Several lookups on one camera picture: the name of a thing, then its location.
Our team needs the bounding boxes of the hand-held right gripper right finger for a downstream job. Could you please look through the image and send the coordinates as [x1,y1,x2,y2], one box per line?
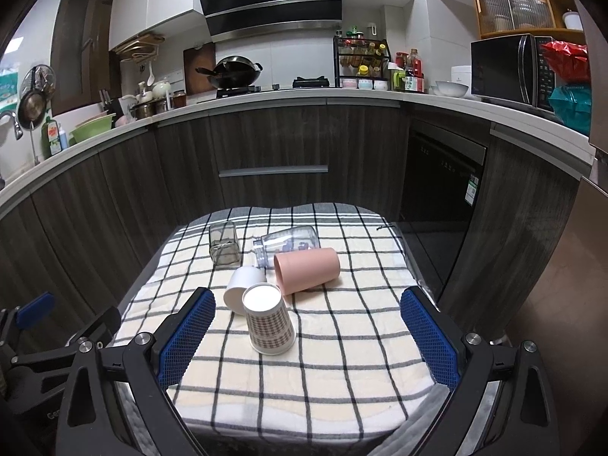
[400,287,561,456]

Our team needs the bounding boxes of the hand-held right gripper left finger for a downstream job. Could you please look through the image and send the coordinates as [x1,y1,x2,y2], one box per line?
[56,287,217,456]

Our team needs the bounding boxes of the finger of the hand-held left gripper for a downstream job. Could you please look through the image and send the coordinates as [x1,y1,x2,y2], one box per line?
[0,293,56,343]
[9,306,123,381]

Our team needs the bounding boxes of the white cup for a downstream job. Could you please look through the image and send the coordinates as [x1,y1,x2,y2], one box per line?
[224,266,267,314]

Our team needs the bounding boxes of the brown checked paper cup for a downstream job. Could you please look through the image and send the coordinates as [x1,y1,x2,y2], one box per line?
[242,282,296,356]

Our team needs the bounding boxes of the grey square glass cup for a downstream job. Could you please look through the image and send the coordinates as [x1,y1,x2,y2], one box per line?
[209,221,243,266]

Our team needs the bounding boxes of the pink cup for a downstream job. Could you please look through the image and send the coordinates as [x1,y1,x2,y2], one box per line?
[274,247,341,298]

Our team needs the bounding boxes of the checked cloth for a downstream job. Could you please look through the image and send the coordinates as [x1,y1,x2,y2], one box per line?
[114,203,445,438]

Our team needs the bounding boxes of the clear plastic bottle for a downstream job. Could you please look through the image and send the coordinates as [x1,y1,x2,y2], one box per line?
[252,225,321,269]

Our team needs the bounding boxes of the black dishwasher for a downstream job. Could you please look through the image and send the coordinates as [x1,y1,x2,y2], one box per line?
[398,121,488,300]

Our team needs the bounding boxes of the green dish soap bottle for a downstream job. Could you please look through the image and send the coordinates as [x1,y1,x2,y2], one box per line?
[42,119,62,157]

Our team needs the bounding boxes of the dark wood drawer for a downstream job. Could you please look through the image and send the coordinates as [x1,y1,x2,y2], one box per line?
[216,165,331,211]

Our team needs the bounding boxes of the steel faucet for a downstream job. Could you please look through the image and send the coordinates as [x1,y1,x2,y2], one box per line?
[0,111,24,141]

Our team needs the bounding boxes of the green basin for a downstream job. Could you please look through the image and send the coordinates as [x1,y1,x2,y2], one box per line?
[70,113,116,144]

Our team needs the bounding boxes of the hanging frying pan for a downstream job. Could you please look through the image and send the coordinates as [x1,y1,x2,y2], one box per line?
[18,69,51,130]

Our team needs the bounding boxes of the steel pot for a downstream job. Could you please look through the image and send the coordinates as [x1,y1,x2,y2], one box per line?
[129,97,172,120]

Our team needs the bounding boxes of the white bowl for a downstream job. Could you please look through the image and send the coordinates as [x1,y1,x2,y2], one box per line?
[434,81,470,98]

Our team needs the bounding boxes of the brown wooden door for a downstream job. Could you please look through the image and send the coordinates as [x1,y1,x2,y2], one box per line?
[50,0,122,117]

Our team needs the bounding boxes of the dark sauce bottle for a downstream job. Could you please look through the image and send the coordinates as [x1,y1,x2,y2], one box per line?
[404,49,425,92]

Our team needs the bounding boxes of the dark brown cutting board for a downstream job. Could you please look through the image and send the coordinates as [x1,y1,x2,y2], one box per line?
[183,42,217,96]

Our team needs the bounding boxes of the black wok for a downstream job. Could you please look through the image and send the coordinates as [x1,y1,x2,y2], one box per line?
[195,55,263,90]

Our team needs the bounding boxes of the teal bag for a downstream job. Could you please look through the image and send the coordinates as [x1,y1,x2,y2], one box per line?
[550,84,592,136]

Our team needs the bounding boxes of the black microwave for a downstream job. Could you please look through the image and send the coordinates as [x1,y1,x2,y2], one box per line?
[470,34,556,111]

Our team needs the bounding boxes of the gas stove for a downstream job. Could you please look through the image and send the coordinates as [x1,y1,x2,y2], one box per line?
[216,76,332,99]

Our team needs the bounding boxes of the rack of wooden boards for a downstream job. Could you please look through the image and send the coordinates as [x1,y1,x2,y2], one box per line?
[114,33,165,64]

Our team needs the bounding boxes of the grey refrigerator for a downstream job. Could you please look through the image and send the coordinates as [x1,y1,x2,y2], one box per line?
[576,0,608,186]

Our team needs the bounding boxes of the black spice rack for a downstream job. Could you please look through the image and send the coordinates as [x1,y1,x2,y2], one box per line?
[333,35,391,89]

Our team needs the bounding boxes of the red bag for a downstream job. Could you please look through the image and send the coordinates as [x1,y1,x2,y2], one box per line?
[541,41,592,84]

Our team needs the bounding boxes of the wooden glass door cabinet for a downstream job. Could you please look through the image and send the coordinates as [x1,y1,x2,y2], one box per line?
[470,0,586,41]

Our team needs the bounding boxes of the black range hood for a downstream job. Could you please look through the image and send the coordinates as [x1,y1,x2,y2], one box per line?
[194,0,344,43]

